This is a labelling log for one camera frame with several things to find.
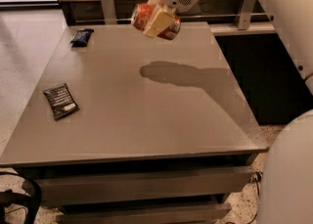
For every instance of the black snack packet near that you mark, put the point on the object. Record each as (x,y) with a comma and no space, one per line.
(60,100)

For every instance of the upper grey drawer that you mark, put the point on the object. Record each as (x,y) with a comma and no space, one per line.
(126,187)

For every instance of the lower grey drawer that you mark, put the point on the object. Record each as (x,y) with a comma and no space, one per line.
(202,213)

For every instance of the grey drawer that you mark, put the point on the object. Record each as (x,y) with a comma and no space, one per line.
(126,187)
(202,213)

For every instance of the dark blue snack packet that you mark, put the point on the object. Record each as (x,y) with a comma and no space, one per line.
(81,37)

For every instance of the metal bracket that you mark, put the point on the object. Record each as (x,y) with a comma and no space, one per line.
(108,9)
(243,17)

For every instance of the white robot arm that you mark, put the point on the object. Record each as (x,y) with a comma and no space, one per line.
(286,191)

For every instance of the orange soda can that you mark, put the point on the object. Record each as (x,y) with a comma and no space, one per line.
(141,15)

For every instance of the grey side shelf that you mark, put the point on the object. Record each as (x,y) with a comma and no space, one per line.
(228,29)

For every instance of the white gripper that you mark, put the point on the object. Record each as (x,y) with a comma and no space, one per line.
(161,18)

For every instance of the black chair part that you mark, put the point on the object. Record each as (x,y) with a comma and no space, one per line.
(31,203)

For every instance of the right metal bracket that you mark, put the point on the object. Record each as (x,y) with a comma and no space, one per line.
(243,17)

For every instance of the left metal bracket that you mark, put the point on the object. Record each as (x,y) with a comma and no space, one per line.
(108,9)

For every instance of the grey cabinet with drawers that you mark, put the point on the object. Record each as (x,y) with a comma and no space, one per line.
(145,105)

